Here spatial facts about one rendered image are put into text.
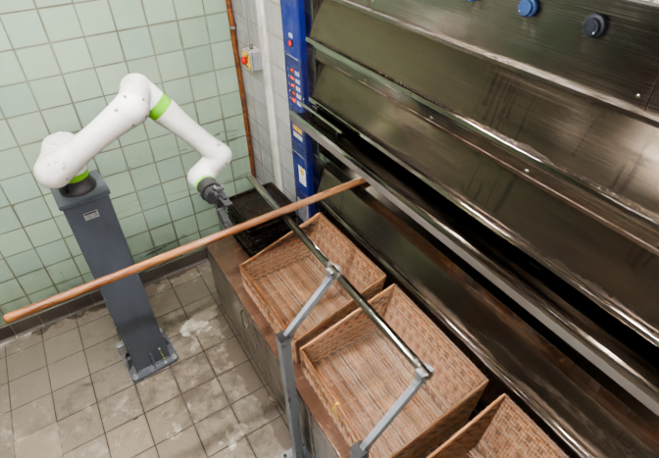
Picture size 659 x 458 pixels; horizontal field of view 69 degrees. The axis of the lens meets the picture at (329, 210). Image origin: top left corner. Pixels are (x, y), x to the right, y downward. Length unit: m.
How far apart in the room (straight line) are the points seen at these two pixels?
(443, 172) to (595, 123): 0.52
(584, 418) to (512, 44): 1.07
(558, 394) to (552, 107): 0.87
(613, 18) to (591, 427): 1.10
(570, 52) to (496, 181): 0.42
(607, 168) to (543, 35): 0.33
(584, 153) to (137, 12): 2.18
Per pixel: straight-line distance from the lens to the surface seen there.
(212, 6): 2.84
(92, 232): 2.34
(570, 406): 1.68
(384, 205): 1.94
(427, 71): 1.53
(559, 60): 1.24
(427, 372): 1.43
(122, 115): 1.86
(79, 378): 3.16
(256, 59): 2.61
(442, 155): 1.57
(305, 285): 2.42
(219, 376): 2.89
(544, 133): 1.28
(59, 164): 2.01
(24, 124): 2.83
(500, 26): 1.33
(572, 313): 1.36
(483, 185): 1.48
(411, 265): 1.94
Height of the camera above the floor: 2.35
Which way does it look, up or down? 38 degrees down
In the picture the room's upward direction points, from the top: 2 degrees counter-clockwise
